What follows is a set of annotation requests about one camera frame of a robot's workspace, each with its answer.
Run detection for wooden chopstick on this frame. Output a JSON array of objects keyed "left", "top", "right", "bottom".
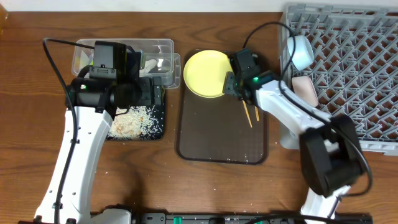
[
  {"left": 242, "top": 101, "right": 252, "bottom": 128},
  {"left": 254, "top": 106, "right": 260, "bottom": 121}
]

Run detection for white tissue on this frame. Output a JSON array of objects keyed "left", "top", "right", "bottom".
[{"left": 139, "top": 59, "right": 157, "bottom": 75}]

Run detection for yellow plate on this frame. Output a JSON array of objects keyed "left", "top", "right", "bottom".
[{"left": 183, "top": 50, "right": 233, "bottom": 98}]

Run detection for white pink bowl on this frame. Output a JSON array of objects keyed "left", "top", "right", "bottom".
[{"left": 292, "top": 76, "right": 318, "bottom": 107}]

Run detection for light blue bowl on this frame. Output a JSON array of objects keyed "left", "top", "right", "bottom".
[{"left": 287, "top": 35, "right": 315, "bottom": 71}]

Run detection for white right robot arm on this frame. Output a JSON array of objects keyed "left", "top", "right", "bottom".
[{"left": 222, "top": 72, "right": 370, "bottom": 223}]

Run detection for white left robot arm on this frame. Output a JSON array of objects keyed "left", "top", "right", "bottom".
[{"left": 34, "top": 77, "right": 164, "bottom": 223}]

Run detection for black food waste tray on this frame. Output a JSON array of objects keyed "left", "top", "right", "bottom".
[{"left": 105, "top": 86, "right": 167, "bottom": 141}]

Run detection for clear plastic waste bin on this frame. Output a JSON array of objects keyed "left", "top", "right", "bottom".
[{"left": 72, "top": 39, "right": 181, "bottom": 89}]

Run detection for grey dishwasher rack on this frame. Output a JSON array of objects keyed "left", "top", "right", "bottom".
[{"left": 278, "top": 4, "right": 397, "bottom": 156}]

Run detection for pile of rice and peanuts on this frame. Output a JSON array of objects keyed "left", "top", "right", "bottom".
[{"left": 107, "top": 105, "right": 165, "bottom": 139}]

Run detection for dark brown serving tray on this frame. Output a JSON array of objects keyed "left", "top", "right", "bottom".
[{"left": 175, "top": 49, "right": 269, "bottom": 166}]

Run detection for black rail at table edge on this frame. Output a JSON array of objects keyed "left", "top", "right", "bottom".
[{"left": 132, "top": 212, "right": 373, "bottom": 224}]

